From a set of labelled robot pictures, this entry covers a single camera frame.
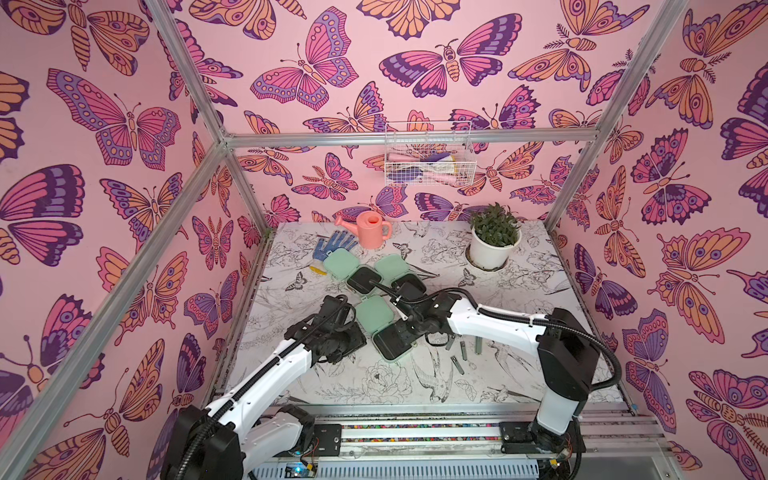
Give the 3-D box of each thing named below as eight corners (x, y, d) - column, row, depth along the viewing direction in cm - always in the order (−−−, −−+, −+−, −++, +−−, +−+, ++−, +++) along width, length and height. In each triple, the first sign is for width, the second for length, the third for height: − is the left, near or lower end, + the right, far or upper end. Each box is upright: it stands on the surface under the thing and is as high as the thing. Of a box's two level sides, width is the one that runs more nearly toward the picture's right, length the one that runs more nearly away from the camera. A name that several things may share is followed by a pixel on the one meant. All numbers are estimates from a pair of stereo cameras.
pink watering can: (339, 241, 119) (334, 220, 109) (349, 226, 124) (345, 204, 115) (383, 253, 115) (382, 232, 105) (391, 236, 120) (390, 214, 111)
